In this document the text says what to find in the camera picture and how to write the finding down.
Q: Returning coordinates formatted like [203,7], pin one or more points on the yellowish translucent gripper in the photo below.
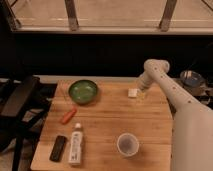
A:
[141,94]

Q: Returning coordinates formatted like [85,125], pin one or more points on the white sponge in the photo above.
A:
[132,93]

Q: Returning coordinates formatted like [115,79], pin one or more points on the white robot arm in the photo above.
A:
[192,136]

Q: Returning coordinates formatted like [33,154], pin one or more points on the blue bowl on stand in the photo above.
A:
[191,78]

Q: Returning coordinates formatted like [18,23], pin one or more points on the green bowl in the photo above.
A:
[83,91]

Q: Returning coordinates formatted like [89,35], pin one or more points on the orange carrot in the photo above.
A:
[65,119]

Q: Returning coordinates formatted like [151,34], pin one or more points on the white bottle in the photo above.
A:
[75,154]

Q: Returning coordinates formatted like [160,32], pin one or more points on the black remote control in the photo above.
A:
[58,148]

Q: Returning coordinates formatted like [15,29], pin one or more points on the black chair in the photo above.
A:
[29,101]

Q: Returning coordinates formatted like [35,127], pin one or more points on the metal window frame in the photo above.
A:
[155,17]

